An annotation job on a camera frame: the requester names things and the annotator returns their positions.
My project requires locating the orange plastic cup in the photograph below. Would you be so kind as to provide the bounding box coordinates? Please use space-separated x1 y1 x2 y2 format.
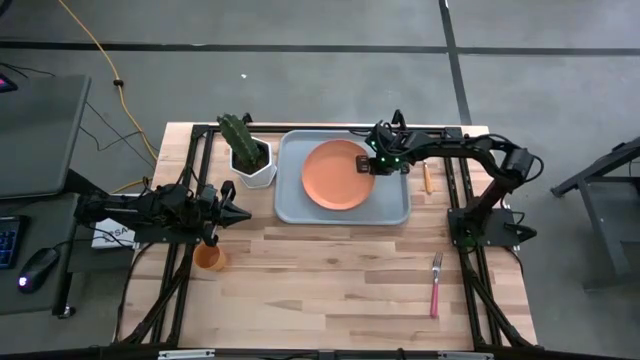
192 241 227 273

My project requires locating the silver metal bracket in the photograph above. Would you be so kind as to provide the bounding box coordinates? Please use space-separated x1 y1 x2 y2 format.
438 351 494 360
157 349 216 360

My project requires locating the black computer mouse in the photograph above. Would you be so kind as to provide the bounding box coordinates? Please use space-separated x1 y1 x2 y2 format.
17 247 61 294

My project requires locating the orange round plate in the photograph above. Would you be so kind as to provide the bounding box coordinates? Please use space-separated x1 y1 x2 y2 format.
301 139 377 211

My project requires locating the yellow cable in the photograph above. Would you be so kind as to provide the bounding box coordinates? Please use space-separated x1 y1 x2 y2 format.
57 0 159 194

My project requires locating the grey plastic tray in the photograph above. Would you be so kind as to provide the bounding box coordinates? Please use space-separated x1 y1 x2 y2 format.
273 129 412 226

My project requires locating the black keyboard blue backlight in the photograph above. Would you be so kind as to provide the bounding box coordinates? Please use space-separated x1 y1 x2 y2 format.
0 214 29 271

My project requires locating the dark grey flat monitor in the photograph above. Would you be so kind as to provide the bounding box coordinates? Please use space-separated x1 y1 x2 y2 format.
0 73 93 200

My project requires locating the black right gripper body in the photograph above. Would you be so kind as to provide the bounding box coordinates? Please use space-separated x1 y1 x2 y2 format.
368 149 412 177

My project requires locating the black metal stand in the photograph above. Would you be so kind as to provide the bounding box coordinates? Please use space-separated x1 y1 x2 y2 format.
549 135 640 291

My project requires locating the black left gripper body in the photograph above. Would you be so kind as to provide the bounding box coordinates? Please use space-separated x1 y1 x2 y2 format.
198 180 237 248

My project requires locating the fork with pink handle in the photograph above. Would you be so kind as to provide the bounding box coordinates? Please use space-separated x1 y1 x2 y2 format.
430 251 445 320

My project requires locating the green cactus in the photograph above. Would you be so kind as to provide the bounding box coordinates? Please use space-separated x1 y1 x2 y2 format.
216 113 261 169

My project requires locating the white faceted plant pot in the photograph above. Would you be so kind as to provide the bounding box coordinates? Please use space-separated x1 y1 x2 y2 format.
229 135 278 190

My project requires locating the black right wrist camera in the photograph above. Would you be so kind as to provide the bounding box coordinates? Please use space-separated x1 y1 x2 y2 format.
368 122 399 151

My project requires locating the thin black floor cable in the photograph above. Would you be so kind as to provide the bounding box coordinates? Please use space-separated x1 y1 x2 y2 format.
0 62 157 169

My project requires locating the black side desk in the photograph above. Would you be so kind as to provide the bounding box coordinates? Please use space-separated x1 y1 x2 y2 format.
0 169 137 319

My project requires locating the white labelled box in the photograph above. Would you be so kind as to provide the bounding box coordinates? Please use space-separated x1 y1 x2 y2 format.
91 218 137 250

